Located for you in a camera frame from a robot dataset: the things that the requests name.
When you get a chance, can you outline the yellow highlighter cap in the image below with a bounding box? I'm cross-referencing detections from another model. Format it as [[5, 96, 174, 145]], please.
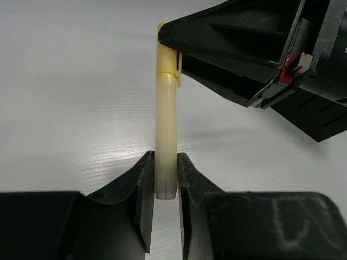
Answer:
[[156, 22, 182, 87]]

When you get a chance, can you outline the yellow highlighter pen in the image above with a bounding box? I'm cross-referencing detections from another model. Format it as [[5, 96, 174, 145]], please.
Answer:
[[155, 73, 177, 200]]

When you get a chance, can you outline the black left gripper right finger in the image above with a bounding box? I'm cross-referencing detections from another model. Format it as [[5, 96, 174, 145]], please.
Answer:
[[177, 153, 346, 259]]

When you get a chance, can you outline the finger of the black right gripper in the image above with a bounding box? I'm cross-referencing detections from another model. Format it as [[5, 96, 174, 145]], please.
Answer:
[[182, 53, 274, 107], [158, 1, 303, 69]]

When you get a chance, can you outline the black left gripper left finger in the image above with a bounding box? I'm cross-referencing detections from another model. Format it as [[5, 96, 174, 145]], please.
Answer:
[[1, 151, 154, 259]]

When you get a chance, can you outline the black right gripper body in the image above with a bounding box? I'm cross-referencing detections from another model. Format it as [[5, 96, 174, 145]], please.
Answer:
[[247, 1, 346, 142]]

